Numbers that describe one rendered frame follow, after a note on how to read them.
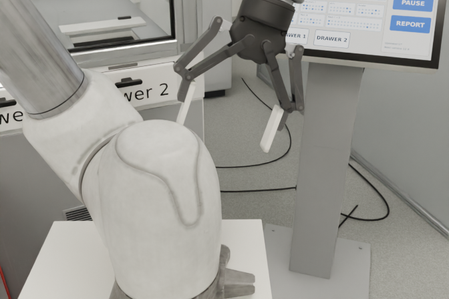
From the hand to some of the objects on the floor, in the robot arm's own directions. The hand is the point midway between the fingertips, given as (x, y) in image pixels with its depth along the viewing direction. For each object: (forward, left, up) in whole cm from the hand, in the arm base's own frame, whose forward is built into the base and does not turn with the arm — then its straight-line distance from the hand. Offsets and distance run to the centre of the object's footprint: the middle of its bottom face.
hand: (224, 130), depth 68 cm
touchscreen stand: (+70, -30, -105) cm, 130 cm away
